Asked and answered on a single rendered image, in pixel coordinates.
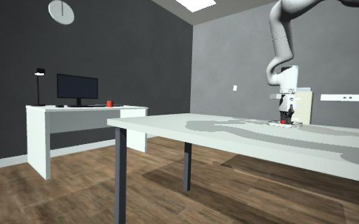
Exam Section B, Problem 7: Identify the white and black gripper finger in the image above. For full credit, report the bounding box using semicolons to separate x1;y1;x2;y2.
280;111;286;122
285;104;294;124

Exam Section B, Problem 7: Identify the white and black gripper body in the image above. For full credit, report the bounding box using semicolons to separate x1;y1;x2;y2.
279;94;296;112

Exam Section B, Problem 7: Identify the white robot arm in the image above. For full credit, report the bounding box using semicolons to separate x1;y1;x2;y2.
266;0;325;99

